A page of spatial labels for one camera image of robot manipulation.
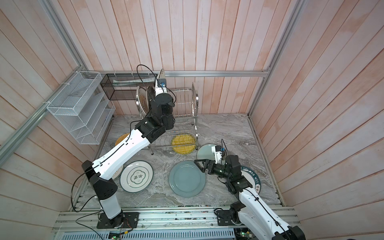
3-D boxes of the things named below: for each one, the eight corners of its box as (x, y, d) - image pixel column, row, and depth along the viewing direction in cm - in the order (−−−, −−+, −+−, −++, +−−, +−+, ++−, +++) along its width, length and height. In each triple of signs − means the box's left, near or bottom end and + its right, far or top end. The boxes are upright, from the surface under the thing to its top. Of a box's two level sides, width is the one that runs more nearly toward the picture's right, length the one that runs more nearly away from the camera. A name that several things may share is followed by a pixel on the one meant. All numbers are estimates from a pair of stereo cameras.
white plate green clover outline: (117, 192, 84) (115, 191, 82) (126, 162, 96) (125, 160, 94) (150, 192, 84) (149, 191, 83) (155, 162, 96) (154, 160, 94)
